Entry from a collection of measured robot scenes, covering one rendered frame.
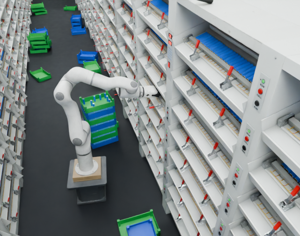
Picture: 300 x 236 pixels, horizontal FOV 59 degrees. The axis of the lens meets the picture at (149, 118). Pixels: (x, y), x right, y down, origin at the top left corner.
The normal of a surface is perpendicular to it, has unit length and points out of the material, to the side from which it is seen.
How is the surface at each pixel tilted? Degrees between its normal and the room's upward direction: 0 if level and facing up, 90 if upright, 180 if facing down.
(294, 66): 90
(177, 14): 90
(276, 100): 90
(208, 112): 19
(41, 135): 0
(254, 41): 90
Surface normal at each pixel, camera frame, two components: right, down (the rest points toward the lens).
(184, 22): 0.32, 0.58
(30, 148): -0.01, -0.79
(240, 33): -0.95, 0.20
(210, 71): -0.31, -0.69
